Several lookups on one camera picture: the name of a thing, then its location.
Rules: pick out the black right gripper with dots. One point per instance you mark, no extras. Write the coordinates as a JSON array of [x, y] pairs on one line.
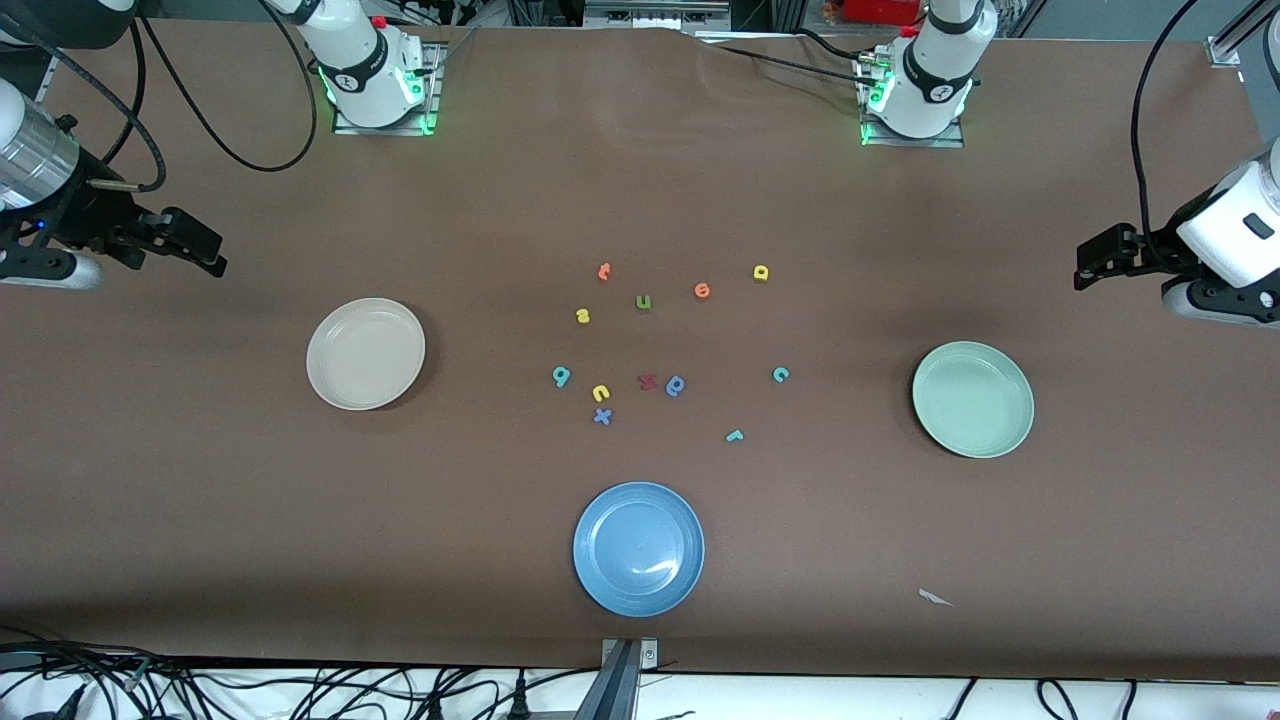
[[88, 214]]

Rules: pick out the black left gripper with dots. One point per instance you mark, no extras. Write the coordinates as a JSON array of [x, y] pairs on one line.
[[1157, 247]]

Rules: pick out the teal letter g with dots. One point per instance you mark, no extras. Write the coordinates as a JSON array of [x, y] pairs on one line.
[[561, 376]]

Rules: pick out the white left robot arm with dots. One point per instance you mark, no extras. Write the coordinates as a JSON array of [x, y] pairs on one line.
[[935, 70]]

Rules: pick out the green plate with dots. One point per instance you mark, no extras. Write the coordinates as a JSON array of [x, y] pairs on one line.
[[972, 399]]

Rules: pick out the beige brown plate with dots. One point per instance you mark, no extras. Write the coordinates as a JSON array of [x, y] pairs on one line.
[[366, 353]]

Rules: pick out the red box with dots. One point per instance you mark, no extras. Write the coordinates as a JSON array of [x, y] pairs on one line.
[[880, 10]]

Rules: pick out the white paper scrap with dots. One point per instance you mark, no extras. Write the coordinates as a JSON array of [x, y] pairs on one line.
[[935, 598]]

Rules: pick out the blue letter x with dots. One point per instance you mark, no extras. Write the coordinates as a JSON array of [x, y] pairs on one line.
[[602, 416]]

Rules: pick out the blue letter e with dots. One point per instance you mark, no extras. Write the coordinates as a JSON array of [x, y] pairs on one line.
[[676, 385]]

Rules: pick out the brown table cover sheet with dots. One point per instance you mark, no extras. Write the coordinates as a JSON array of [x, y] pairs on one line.
[[640, 200]]

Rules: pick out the grey metal box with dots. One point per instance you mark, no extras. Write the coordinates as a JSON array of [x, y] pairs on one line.
[[655, 12]]

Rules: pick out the black power plug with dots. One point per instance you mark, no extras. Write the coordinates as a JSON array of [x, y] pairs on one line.
[[435, 708], [518, 700]]

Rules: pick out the blue plate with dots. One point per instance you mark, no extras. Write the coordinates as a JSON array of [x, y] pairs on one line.
[[638, 549]]

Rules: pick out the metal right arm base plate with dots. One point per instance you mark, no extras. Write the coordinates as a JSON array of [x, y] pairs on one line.
[[345, 127]]

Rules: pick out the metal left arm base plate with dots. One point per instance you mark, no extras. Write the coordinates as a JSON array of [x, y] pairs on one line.
[[950, 141]]

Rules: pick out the aluminium frame profile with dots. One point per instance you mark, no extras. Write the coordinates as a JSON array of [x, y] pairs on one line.
[[1225, 45]]

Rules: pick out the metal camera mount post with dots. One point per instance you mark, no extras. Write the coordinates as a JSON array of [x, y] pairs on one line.
[[615, 690]]

